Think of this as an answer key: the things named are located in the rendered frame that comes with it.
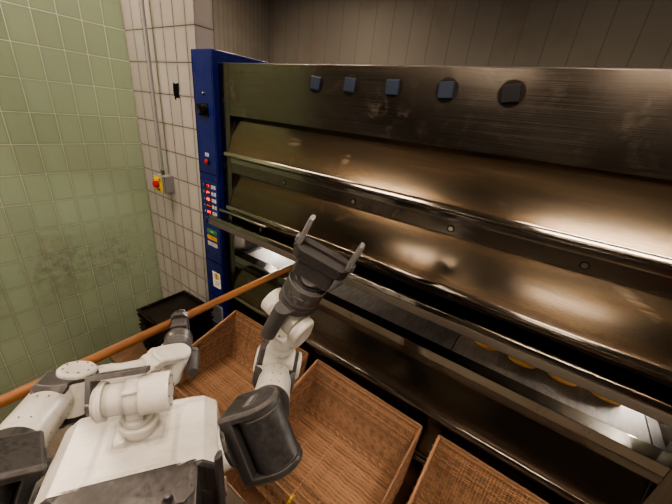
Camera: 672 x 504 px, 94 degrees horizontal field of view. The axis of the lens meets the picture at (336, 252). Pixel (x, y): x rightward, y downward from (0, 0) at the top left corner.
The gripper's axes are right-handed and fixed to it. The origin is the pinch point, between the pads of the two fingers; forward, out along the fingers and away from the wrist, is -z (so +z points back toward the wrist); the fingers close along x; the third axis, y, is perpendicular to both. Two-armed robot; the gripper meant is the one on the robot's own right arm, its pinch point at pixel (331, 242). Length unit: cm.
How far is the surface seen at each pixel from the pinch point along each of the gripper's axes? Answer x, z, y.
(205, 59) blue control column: 86, 7, 95
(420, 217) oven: -23, 4, 48
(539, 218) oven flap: -46, -17, 35
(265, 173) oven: 39, 32, 78
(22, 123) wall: 158, 73, 75
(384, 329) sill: -38, 50, 44
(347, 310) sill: -23, 57, 51
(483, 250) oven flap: -44, 0, 41
